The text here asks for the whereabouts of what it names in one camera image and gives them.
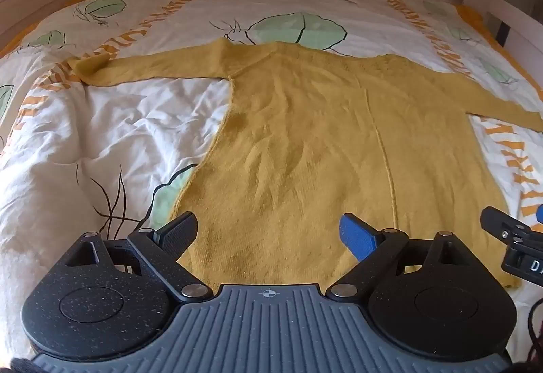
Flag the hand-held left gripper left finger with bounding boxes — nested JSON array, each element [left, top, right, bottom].
[[54, 211, 213, 300]]

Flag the yellow knit sweater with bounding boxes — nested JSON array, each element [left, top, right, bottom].
[[68, 37, 543, 289]]

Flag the leaf print duvet cover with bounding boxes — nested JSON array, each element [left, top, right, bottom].
[[0, 0, 543, 357]]

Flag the black cable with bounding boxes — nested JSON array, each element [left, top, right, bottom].
[[527, 303, 543, 359]]

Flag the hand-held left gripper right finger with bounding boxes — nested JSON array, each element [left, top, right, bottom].
[[326, 213, 485, 299]]

